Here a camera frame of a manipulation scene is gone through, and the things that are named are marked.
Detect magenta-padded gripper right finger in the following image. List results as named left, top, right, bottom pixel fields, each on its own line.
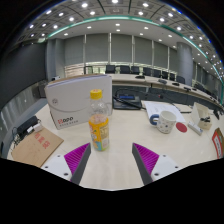
left=131, top=142, right=183, bottom=186

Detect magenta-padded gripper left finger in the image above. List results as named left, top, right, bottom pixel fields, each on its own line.
left=41, top=142, right=92, bottom=186

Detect yellow-capped clear drink bottle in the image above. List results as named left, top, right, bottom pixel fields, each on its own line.
left=88, top=88, right=111, bottom=152

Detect brown paper envelope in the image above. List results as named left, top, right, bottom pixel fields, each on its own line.
left=10, top=127, right=65, bottom=168

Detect flat round red coaster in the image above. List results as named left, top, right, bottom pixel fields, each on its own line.
left=175, top=121, right=188, bottom=134

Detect white printed paper sheet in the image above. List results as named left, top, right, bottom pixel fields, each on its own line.
left=141, top=100, right=187, bottom=124

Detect white power strip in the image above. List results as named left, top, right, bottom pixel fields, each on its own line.
left=187, top=120, right=204, bottom=136

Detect large white cardboard box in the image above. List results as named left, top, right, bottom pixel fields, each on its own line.
left=44, top=73, right=114, bottom=131

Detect black power adapter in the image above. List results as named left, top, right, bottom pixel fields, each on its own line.
left=15, top=115, right=39, bottom=136

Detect white cardboard desk organizer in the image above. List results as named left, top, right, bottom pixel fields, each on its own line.
left=190, top=101, right=213, bottom=131

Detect open red-rimmed cardboard box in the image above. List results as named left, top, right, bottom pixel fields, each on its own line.
left=211, top=127, right=224, bottom=160

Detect long curved conference desk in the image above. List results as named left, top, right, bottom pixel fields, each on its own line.
left=48, top=73, right=224, bottom=109

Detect black desk microphone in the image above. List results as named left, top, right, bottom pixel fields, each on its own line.
left=212, top=109, right=222, bottom=121

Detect row of black office chairs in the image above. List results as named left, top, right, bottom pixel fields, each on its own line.
left=84, top=64, right=186, bottom=85

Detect round recessed ceiling lights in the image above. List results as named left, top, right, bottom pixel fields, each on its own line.
left=19, top=0, right=224, bottom=78

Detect white mug with blue handle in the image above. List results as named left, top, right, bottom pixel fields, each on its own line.
left=149, top=110, right=178, bottom=135

